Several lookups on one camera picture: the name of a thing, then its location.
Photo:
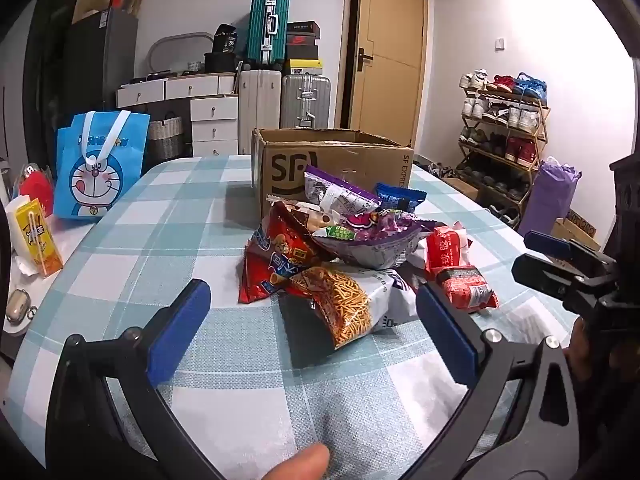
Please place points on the silver suitcase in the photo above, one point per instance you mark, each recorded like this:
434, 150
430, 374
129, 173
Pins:
305, 100

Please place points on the black bag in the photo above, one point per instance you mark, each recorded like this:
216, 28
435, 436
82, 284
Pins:
225, 40

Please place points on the person's right hand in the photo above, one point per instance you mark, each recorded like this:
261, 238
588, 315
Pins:
580, 355

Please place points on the purple gift bag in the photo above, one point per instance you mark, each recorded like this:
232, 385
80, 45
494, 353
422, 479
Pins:
550, 200

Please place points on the clear cookie packet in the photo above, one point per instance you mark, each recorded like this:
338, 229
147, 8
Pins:
315, 217

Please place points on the small red snack packet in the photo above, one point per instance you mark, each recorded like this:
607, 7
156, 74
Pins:
465, 287

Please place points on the purple green candy packet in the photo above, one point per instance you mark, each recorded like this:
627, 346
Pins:
370, 224

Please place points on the red pouch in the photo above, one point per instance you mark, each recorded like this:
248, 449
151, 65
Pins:
37, 190

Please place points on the small plain cardboard box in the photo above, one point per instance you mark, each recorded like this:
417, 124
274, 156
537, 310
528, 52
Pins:
462, 189

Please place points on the woven laundry basket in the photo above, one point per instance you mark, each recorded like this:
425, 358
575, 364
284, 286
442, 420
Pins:
165, 135

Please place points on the plain black shoebox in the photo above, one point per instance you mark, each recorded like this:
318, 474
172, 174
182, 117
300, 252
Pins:
301, 53

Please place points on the yellow white shoebox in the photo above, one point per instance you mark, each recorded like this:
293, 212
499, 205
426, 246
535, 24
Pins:
306, 67

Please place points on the person's left hand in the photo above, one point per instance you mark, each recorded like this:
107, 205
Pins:
300, 465

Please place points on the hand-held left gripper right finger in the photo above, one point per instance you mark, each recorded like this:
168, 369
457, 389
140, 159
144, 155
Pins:
445, 332

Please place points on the teal suitcase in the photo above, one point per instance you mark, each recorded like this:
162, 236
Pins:
260, 30

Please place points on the wooden door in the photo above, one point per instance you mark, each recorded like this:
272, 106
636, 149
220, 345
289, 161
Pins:
395, 85

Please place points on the brown cardboard box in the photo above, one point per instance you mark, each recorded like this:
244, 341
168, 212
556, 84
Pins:
285, 170

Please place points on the red chips bag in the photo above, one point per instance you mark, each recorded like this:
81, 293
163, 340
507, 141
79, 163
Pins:
270, 255

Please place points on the blue snack packet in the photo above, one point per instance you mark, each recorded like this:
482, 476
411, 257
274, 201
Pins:
400, 197

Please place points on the purple white snack packet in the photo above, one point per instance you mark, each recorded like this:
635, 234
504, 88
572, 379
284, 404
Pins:
335, 190

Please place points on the white earbuds case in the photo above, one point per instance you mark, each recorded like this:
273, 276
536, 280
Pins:
17, 310

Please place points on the arched grey mirror frame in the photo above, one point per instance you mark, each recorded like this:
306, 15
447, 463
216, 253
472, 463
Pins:
185, 34

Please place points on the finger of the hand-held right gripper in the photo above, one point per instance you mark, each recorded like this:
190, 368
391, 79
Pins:
547, 244
545, 272

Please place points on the red white snack packet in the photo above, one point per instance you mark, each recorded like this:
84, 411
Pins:
447, 250

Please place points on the black shoebox with red stripe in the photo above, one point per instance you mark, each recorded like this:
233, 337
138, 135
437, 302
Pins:
302, 27

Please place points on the black storage box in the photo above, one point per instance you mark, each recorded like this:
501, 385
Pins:
220, 62

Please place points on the white dresser with drawers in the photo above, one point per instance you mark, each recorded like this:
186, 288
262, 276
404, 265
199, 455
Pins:
215, 110

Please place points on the wooden shoe rack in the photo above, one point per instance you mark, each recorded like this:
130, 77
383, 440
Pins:
500, 154

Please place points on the blue cartoon tote bag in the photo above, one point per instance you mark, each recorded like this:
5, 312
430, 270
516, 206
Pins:
100, 180

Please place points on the printed cardboard box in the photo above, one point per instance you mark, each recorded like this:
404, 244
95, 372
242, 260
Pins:
575, 232

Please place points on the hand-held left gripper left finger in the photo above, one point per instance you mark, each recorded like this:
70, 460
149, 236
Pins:
180, 332

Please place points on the beige suitcase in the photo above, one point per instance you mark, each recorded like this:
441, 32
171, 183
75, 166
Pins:
260, 110

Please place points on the dark tall cabinet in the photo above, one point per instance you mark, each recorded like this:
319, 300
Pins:
50, 85

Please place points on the dark grey refrigerator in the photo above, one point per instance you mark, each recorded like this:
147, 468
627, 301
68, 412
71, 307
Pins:
95, 70

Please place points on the pile of loose shoes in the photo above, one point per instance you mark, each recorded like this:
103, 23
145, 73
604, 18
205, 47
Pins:
440, 170

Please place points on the white orange noodle snack bag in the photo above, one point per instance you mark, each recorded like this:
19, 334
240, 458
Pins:
345, 310

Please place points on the yellow drink carton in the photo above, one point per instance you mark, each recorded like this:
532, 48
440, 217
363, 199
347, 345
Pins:
37, 240

